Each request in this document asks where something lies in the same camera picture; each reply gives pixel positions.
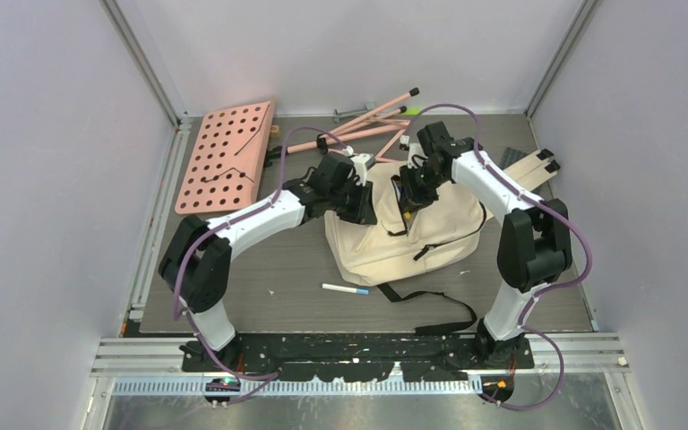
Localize white marker blue cap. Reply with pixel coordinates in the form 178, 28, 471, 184
321, 283, 370, 296

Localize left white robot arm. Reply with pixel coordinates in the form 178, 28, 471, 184
158, 152, 377, 371

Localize grey metal bolt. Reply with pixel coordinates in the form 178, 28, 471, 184
331, 103, 375, 124

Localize pink perforated music stand desk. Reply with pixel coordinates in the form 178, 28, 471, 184
175, 98, 276, 215

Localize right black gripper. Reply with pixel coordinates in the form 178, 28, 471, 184
399, 163, 447, 216

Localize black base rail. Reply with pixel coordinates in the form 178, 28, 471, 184
179, 332, 534, 383

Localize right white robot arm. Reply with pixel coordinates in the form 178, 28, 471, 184
396, 122, 572, 368

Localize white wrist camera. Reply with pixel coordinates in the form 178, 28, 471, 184
343, 146, 376, 186
398, 134, 417, 168

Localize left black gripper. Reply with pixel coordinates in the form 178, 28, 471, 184
328, 178, 378, 226

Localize white marker yellow cap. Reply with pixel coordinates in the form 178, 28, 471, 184
402, 211, 412, 232

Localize beige canvas backpack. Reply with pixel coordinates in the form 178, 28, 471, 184
323, 148, 561, 337

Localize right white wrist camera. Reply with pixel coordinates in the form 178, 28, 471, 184
398, 134, 417, 168

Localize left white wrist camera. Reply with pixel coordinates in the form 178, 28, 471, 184
343, 146, 376, 186

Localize grey lego baseplate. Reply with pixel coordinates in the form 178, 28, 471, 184
497, 147, 528, 171

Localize pink folding stand tripod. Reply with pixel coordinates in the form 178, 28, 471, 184
263, 87, 420, 167

